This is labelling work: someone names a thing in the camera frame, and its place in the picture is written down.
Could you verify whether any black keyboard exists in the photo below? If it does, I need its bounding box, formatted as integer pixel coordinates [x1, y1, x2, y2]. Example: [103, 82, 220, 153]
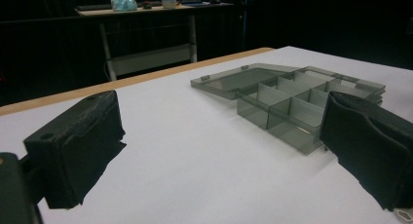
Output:
[76, 3, 113, 12]

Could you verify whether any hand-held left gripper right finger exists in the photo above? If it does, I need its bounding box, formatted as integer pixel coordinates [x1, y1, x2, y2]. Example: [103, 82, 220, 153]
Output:
[319, 90, 413, 212]

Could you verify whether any wooden desk with white legs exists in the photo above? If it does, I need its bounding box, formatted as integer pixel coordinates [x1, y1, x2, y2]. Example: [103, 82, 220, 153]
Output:
[75, 1, 234, 82]

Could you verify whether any light blue tissue pack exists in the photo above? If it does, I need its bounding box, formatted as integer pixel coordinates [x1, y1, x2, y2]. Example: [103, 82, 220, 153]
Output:
[110, 0, 138, 13]

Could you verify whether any blue metal stand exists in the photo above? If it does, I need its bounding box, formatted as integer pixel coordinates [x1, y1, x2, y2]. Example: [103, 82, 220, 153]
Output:
[243, 0, 250, 47]

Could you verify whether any clear grey compartment organizer box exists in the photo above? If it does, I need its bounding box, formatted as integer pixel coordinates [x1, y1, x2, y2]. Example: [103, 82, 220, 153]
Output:
[190, 62, 387, 155]

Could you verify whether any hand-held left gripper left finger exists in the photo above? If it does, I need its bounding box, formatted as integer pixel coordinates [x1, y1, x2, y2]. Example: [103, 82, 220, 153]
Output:
[22, 90, 128, 210]

